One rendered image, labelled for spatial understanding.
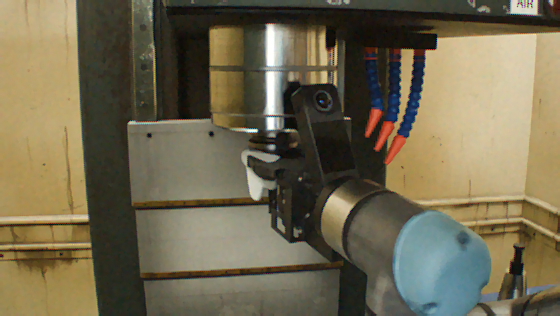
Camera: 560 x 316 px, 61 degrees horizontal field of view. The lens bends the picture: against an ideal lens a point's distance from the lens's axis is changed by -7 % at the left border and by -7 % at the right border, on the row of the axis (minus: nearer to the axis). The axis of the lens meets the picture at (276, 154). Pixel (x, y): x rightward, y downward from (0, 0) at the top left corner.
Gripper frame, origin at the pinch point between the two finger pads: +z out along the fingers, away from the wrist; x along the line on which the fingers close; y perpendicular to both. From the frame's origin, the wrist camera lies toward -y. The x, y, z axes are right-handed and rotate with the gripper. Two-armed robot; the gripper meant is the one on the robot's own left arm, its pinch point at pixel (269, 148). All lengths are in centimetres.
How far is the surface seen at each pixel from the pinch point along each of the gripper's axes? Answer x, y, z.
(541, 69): 118, -6, 49
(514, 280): 23.0, 13.4, -22.8
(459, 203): 93, 38, 56
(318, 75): 2.3, -10.1, -8.2
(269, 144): -1.6, -1.4, -3.6
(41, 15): -28, -19, 93
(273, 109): -3.1, -6.4, -8.0
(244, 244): 11, 31, 39
